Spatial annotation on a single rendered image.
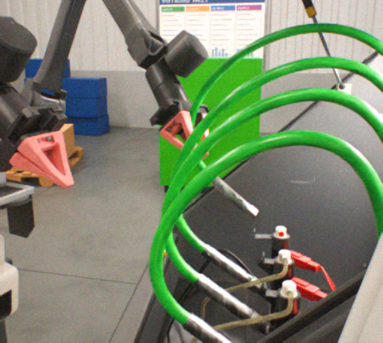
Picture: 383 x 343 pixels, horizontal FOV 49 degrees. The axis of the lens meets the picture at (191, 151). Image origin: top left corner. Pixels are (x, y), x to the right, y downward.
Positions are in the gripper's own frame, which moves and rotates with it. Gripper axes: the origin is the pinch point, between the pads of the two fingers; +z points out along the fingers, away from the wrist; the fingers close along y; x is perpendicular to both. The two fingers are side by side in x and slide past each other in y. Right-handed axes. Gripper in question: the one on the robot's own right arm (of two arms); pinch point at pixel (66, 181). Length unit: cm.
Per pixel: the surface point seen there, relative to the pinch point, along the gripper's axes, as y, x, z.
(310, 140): 28.4, -5.0, 16.6
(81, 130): -348, 507, -210
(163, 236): 12.1, -8.3, 14.1
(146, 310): -16.7, 13.8, 21.3
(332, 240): 3, 53, 40
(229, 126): 21.8, 0.8, 10.0
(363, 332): 25.1, -16.6, 27.2
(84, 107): -311, 505, -228
